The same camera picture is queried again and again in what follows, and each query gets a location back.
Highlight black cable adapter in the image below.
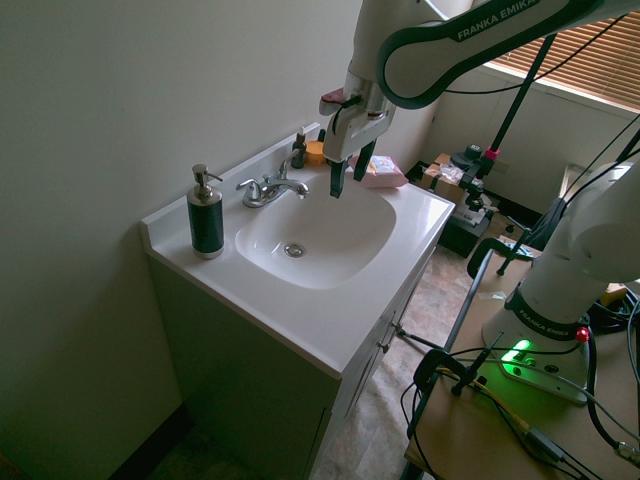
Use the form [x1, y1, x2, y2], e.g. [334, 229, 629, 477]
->
[522, 427, 569, 462]

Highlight dark dropper bottle, white cap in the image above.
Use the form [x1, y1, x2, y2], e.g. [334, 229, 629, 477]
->
[291, 128, 308, 170]

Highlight white sink countertop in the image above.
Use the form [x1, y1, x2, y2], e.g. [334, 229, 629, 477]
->
[140, 121, 457, 379]

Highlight pink wipes pack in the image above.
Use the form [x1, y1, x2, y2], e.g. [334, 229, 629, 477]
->
[348, 153, 409, 190]

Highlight cardboard box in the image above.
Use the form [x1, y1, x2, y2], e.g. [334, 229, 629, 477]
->
[418, 153, 469, 202]

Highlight chrome sink faucet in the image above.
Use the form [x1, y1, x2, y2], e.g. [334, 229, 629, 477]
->
[235, 148, 311, 209]

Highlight black baseboard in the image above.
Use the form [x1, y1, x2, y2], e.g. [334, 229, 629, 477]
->
[0, 403, 197, 474]

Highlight black tripod equipment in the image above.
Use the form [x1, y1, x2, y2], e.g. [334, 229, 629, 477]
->
[449, 142, 502, 227]

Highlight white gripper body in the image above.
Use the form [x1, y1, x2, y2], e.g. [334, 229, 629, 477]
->
[322, 106, 395, 164]

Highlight orange round jar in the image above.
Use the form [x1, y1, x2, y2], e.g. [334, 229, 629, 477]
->
[304, 140, 328, 168]

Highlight black equipment case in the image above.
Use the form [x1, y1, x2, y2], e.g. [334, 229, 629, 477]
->
[438, 209, 495, 259]

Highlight black soap dispenser, chrome pump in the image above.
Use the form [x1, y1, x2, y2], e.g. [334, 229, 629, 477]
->
[186, 163, 226, 261]

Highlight black C-clamp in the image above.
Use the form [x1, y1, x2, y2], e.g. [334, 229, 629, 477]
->
[466, 238, 540, 279]
[411, 331, 504, 397]

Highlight grey cable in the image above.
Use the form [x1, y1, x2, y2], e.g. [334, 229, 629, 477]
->
[444, 349, 640, 444]

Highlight yellow cable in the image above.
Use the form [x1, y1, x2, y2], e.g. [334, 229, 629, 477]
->
[469, 377, 532, 432]

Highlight wooden window blinds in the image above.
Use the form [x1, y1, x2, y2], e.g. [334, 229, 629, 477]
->
[483, 8, 640, 120]

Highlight dark cloth bag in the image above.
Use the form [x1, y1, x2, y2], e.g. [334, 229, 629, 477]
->
[527, 197, 572, 252]

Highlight black camera stand pole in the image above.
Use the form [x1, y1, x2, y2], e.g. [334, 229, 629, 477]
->
[482, 33, 554, 176]

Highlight grey vanity cabinet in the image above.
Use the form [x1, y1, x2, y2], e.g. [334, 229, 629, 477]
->
[147, 248, 437, 480]

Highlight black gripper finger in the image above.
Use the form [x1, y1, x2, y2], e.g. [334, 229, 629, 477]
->
[328, 157, 349, 200]
[353, 139, 378, 183]

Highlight thin black cable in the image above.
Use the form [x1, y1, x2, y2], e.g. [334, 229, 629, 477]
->
[442, 13, 627, 97]

